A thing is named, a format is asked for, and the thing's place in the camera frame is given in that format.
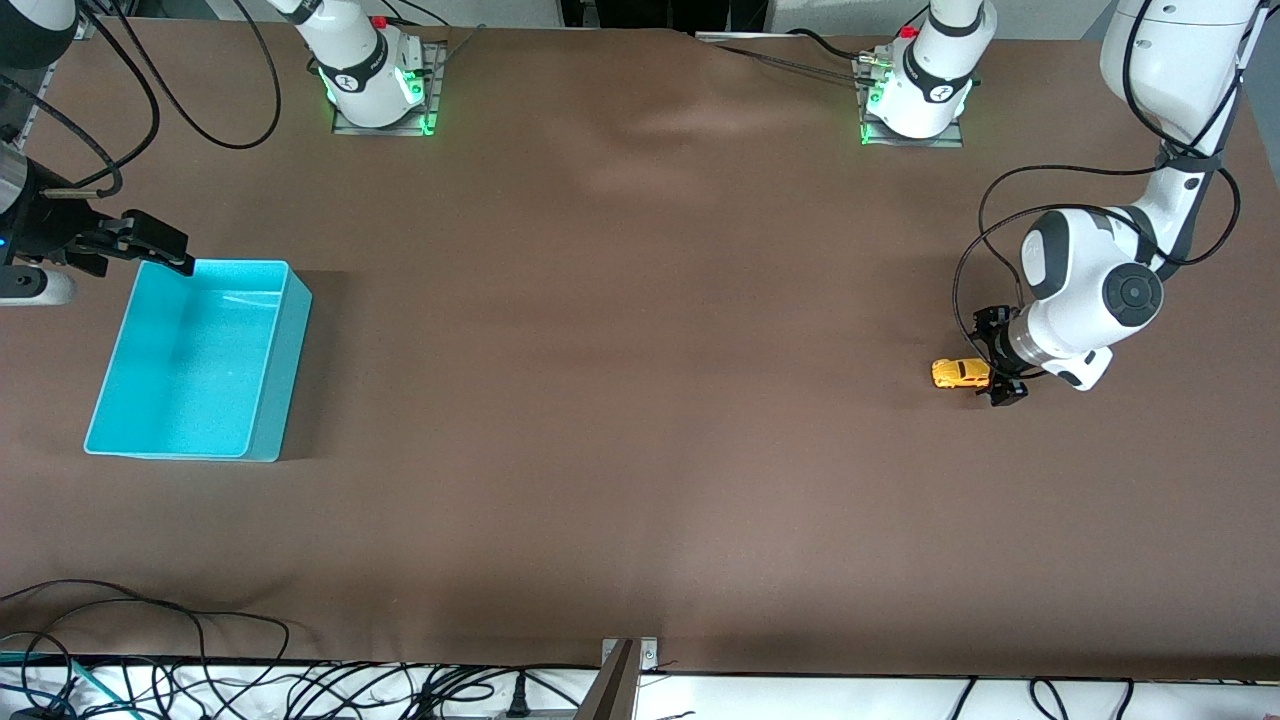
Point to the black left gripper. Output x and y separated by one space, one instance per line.
996 338

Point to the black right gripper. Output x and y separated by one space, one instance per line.
48 228

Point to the yellow beetle toy car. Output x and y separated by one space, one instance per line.
958 374

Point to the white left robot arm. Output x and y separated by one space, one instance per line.
1090 280

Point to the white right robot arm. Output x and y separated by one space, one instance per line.
360 70

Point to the turquoise plastic bin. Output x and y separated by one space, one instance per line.
190 370

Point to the brown table cover cloth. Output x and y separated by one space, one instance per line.
640 400

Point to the black power plug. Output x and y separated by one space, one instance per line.
518 700

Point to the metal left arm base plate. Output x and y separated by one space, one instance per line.
910 142

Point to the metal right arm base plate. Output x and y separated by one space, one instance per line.
385 130

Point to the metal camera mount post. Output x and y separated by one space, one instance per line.
615 690

